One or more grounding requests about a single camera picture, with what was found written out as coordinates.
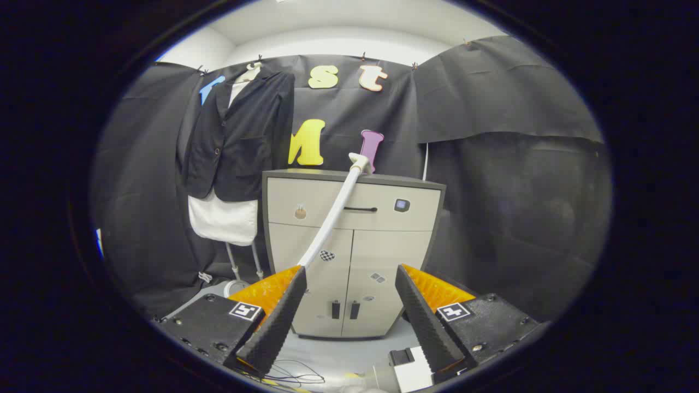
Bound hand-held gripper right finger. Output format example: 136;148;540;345
394;264;551;384

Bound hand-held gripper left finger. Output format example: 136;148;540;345
158;265;307;378

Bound black backdrop cloth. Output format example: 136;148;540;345
90;35;612;323

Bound white garment steamer head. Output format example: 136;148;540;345
348;153;375;176

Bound thin loose wires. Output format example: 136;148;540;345
240;359;325;391

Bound black suit jacket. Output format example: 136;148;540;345
176;65;295;203

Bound grey cabinet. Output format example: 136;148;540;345
262;168;446;340

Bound white shirt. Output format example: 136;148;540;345
188;68;258;246

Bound white and black box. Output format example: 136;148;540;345
389;347;435;393

